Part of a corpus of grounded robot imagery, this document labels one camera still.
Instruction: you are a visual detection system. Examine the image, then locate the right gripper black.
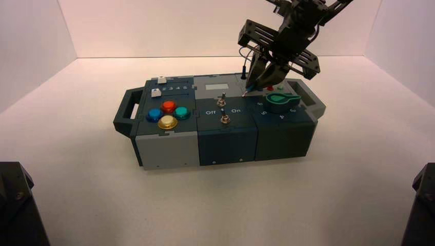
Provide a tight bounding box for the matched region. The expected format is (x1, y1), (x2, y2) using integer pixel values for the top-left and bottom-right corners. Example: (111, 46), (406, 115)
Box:
(238, 15), (321, 92)

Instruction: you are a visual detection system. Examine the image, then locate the blue grey control box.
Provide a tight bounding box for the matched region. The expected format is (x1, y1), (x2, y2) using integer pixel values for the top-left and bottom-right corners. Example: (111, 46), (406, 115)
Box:
(113, 73), (327, 171)

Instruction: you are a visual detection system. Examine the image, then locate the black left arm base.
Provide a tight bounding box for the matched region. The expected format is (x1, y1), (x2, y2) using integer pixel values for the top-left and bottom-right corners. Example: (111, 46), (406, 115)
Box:
(0, 161), (51, 246)

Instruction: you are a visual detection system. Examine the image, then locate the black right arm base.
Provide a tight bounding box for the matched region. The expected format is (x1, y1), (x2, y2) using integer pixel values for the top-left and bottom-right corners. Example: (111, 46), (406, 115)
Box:
(401, 162), (435, 246)

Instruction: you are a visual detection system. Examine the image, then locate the green rotary knob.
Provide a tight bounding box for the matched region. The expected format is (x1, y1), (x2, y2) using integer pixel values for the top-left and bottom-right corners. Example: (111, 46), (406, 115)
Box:
(265, 93), (302, 114)

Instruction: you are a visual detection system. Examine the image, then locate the green push button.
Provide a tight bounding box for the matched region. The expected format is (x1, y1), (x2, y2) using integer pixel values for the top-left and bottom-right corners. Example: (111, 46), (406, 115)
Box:
(174, 106), (191, 120)

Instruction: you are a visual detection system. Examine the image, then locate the red push button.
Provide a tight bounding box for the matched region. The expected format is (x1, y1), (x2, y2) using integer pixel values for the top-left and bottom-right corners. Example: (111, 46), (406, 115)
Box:
(161, 100), (177, 114)

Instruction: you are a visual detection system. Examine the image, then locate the yellow push button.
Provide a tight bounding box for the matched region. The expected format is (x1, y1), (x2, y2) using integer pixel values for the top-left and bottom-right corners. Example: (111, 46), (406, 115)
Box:
(157, 115), (179, 131)

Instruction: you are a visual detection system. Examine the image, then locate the blue push button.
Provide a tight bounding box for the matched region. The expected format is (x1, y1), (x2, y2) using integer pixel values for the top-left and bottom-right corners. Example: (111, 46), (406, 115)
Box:
(146, 108), (165, 123)

